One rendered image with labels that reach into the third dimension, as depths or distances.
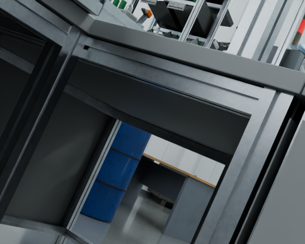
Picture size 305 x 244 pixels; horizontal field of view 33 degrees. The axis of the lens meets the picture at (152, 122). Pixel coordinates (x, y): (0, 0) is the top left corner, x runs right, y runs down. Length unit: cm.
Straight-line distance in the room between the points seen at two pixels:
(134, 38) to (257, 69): 23
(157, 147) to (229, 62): 918
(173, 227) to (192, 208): 31
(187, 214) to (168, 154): 441
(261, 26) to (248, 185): 25
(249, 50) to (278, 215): 26
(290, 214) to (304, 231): 3
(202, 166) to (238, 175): 977
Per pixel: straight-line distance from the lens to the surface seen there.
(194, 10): 205
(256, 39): 78
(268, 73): 71
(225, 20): 229
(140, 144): 453
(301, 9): 192
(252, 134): 70
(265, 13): 80
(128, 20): 124
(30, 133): 92
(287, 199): 65
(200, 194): 575
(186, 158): 997
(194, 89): 76
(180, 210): 562
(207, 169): 1054
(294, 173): 65
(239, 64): 73
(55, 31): 89
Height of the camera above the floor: 67
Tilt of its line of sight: 4 degrees up
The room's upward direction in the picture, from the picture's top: 25 degrees clockwise
